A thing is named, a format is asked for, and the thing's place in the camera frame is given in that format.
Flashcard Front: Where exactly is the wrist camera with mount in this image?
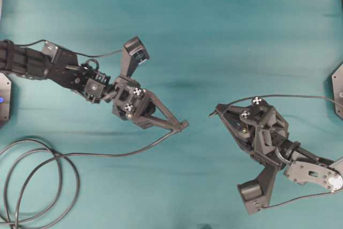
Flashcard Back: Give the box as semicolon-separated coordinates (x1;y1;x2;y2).
237;165;278;215
120;36;150;77

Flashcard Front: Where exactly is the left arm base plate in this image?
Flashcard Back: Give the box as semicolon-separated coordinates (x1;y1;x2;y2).
0;73;12;127

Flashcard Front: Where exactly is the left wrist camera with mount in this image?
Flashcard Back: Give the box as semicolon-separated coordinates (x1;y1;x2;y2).
120;36;150;77

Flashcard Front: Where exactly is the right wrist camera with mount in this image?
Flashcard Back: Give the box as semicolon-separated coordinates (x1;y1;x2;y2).
237;165;278;215

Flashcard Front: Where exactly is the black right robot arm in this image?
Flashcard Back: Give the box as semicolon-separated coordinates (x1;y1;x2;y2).
215;97;342;192

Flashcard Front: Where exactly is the camera thin cable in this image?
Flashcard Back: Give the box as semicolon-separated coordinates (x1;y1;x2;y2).
10;39;126;58
261;186;338;210

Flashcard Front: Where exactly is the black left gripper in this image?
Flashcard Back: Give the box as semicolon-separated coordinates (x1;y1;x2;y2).
112;76;189;132

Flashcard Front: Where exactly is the right camera thin cable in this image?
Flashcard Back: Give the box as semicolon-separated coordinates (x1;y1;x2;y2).
261;186;338;210

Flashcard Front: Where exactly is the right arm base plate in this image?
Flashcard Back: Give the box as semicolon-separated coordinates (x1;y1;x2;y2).
331;64;343;119

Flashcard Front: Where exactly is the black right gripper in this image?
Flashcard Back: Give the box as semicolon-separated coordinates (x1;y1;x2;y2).
215;99;288;159

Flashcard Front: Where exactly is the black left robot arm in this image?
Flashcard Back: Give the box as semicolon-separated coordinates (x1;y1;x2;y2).
1;36;189;132

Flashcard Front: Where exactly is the left camera thin cable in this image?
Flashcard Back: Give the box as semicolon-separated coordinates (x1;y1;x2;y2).
10;39;126;58

